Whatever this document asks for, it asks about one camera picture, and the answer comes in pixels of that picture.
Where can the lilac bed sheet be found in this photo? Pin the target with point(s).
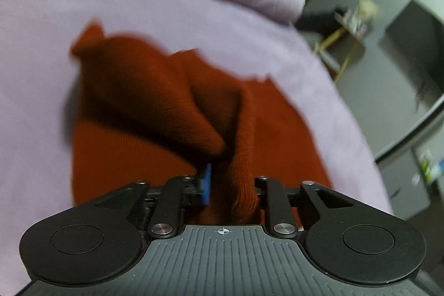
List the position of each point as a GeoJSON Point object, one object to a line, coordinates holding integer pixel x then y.
{"type": "Point", "coordinates": [52, 22]}

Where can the yellow metal frame shelf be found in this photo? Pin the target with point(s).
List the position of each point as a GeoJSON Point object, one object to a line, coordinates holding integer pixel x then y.
{"type": "Point", "coordinates": [341, 39]}

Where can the dark cloth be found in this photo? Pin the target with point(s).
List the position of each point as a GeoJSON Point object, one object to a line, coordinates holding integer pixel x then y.
{"type": "Point", "coordinates": [317, 20]}

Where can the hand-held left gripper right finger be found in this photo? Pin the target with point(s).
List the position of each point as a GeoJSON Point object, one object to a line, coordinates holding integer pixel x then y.
{"type": "Point", "coordinates": [270, 192]}

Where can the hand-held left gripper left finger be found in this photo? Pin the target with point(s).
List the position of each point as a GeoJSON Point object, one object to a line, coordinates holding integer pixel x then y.
{"type": "Point", "coordinates": [207, 185]}

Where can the rust red knit cardigan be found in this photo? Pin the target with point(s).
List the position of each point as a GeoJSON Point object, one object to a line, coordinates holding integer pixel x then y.
{"type": "Point", "coordinates": [152, 101]}

